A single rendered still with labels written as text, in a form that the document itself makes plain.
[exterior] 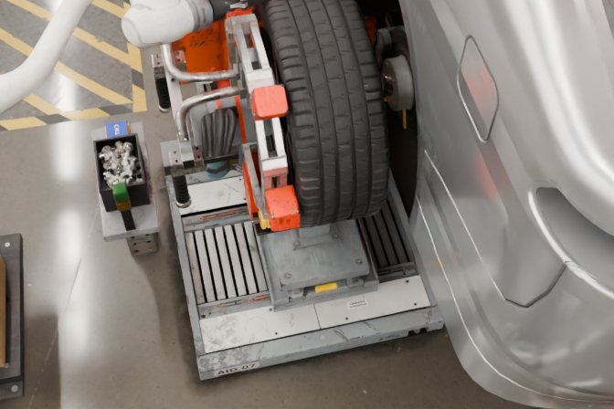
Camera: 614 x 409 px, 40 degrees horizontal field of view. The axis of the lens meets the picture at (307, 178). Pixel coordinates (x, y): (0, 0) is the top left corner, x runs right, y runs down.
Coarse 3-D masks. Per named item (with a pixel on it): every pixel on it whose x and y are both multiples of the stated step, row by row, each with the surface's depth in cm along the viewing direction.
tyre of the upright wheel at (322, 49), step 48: (288, 0) 214; (336, 0) 214; (288, 48) 203; (336, 48) 205; (288, 96) 202; (336, 96) 202; (336, 144) 205; (384, 144) 207; (336, 192) 214; (384, 192) 217
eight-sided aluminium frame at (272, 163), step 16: (240, 16) 217; (240, 32) 213; (256, 32) 213; (240, 48) 210; (256, 48) 212; (256, 80) 204; (272, 80) 205; (256, 128) 206; (272, 128) 208; (256, 144) 256; (272, 160) 208; (256, 176) 249; (272, 176) 210; (256, 192) 246
